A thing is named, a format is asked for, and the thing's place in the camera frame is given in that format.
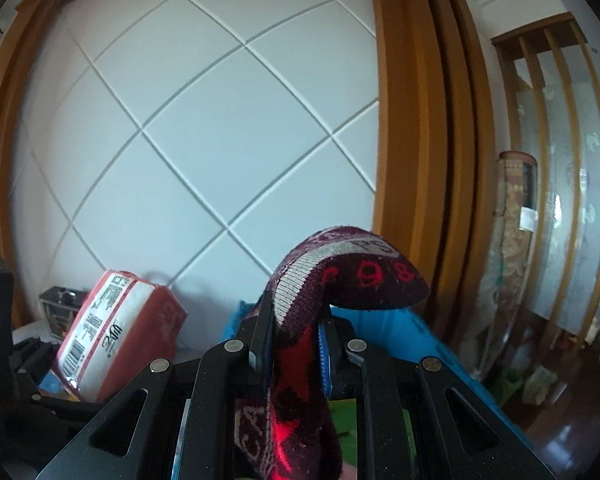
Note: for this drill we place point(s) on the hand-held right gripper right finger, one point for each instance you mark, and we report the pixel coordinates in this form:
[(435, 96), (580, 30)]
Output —
[(325, 365)]

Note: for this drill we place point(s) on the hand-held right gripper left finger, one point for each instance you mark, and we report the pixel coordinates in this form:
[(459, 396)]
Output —
[(255, 335)]

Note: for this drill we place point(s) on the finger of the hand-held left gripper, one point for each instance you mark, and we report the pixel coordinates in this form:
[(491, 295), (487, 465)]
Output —
[(65, 406), (32, 355)]

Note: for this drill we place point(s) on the dark red knit sock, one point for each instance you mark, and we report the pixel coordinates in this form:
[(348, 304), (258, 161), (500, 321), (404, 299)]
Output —
[(295, 350)]

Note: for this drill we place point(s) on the blue plastic crate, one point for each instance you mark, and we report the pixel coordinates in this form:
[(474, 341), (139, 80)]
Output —
[(405, 330)]

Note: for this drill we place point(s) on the red white tissue pack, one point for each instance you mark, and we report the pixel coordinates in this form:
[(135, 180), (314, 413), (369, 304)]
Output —
[(145, 340)]

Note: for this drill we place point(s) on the small green container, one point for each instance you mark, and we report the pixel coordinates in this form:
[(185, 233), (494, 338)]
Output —
[(509, 385)]

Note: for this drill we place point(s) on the small patterned box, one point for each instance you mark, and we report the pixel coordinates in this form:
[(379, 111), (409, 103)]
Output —
[(539, 385)]

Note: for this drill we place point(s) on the rolled patterned rug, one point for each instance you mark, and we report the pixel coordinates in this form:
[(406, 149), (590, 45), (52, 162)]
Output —
[(510, 240)]

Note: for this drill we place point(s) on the wooden slat glass divider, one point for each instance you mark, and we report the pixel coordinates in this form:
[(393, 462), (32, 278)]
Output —
[(555, 170)]

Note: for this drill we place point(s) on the wooden headboard frame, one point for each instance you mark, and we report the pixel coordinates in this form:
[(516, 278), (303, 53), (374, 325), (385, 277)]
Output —
[(410, 110)]

